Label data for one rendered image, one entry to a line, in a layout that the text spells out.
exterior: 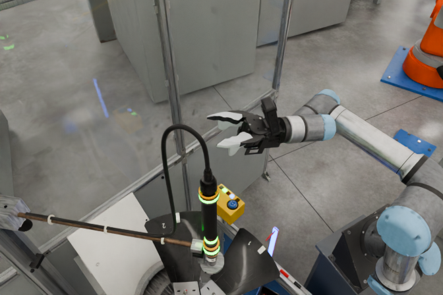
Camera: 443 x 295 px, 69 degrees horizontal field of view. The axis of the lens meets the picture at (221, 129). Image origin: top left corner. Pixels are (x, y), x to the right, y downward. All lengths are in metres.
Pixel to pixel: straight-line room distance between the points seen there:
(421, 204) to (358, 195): 2.19
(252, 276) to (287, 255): 1.38
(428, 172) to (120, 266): 1.04
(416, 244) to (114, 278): 0.97
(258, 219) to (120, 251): 1.64
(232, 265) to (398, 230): 0.63
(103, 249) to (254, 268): 0.55
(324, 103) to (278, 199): 1.91
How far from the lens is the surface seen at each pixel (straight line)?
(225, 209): 1.54
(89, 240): 1.28
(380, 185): 3.26
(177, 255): 1.16
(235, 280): 1.28
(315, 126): 0.91
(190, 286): 1.20
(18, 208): 1.14
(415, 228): 0.90
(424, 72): 4.50
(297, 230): 2.77
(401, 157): 1.01
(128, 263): 1.34
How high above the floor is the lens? 2.39
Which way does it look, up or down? 45 degrees down
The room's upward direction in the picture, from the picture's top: straight up
